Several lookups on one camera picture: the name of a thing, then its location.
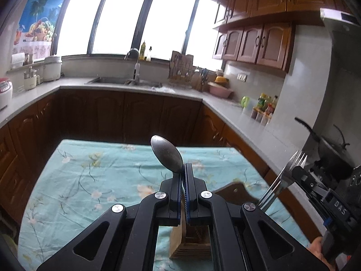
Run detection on gas stove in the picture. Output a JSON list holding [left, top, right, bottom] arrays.
[[307, 161, 353, 188]]

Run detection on clear storage jar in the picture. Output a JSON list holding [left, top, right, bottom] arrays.
[[192, 67, 201, 91]]

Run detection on red and white rice cooker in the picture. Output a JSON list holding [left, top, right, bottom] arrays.
[[0, 77, 13, 110]]

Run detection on small white food processor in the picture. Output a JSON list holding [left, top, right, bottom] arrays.
[[23, 66, 40, 91]]

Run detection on large metal fork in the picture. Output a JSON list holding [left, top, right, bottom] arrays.
[[257, 150, 308, 212]]

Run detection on wooden upper cabinets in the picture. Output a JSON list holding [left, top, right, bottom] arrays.
[[212, 0, 339, 72]]

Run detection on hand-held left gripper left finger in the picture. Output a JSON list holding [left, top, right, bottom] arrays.
[[37, 172, 185, 271]]

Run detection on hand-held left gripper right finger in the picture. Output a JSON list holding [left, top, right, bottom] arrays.
[[185, 163, 330, 271]]

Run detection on range hood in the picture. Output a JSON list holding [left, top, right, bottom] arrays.
[[320, 7, 361, 34]]

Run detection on person's right hand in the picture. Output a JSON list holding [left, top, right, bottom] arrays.
[[307, 236, 330, 264]]

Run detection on red label sauce bottle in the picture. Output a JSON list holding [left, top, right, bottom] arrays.
[[266, 95, 278, 116]]

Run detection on metal spoon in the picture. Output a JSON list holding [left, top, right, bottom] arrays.
[[150, 135, 184, 179]]

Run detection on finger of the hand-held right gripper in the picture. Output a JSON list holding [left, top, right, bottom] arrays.
[[291, 166, 325, 196]]

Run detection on tropical fruit wall poster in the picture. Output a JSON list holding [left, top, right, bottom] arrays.
[[13, 0, 68, 54]]

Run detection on black wok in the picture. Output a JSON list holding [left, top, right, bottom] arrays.
[[295, 117, 356, 173]]

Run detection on teal floral tablecloth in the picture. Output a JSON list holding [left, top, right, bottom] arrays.
[[17, 139, 311, 271]]

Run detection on steel kitchen sink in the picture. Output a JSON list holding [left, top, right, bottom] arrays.
[[85, 76, 163, 89]]

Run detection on kitchen window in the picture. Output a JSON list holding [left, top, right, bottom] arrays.
[[55, 0, 226, 60]]

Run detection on wooden utensil holder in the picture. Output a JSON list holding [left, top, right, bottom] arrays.
[[169, 182, 264, 259]]

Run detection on pink plastic basin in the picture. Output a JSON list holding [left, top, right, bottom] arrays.
[[208, 82, 234, 99]]

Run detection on spice jar set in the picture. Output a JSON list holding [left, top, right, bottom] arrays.
[[252, 109, 273, 126]]

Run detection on chrome kitchen faucet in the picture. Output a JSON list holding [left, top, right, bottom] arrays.
[[125, 49, 141, 82]]

